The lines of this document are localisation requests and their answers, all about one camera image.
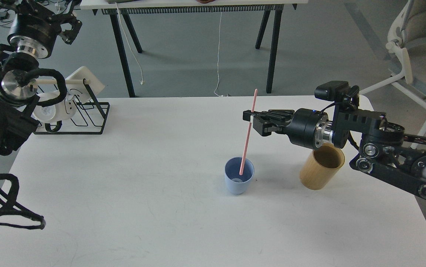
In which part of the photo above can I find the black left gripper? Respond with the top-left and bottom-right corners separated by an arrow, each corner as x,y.
0,0 -> 83,60

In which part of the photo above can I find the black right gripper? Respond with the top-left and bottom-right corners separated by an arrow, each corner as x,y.
242,108 -> 329,150

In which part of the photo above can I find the pink chopstick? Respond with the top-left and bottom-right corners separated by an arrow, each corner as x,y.
239,88 -> 258,175

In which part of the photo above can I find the light blue plastic cup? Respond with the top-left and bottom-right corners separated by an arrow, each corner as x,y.
224,157 -> 255,195

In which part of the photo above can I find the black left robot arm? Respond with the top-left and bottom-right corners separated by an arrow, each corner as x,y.
0,0 -> 82,230

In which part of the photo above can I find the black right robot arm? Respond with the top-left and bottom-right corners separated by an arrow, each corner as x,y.
242,108 -> 426,200

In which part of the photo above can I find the white plate in rack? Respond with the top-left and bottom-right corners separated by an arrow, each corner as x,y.
66,66 -> 105,104

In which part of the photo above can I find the bamboo cylinder holder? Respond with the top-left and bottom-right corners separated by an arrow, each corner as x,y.
299,144 -> 345,190

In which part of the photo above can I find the white mug on rack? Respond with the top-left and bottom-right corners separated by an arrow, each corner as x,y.
33,95 -> 77,123

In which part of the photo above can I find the white background table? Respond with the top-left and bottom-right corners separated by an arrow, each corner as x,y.
79,0 -> 308,98

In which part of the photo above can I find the grey office chair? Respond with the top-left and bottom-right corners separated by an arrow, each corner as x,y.
360,0 -> 426,136

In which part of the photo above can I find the white hanging cable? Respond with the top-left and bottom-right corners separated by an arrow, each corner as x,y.
213,12 -> 229,98

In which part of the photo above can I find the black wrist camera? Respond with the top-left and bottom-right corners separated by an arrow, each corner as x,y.
314,80 -> 360,103

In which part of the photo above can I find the black wire dish rack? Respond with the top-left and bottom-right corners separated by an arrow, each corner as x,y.
35,86 -> 111,135

